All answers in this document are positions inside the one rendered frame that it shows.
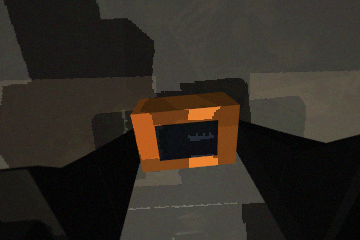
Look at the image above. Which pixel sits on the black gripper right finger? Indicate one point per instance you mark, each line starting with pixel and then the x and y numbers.
pixel 309 186

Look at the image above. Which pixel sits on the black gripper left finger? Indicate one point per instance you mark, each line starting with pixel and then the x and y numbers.
pixel 86 199

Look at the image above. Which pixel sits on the orange block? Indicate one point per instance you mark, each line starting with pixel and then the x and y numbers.
pixel 186 131

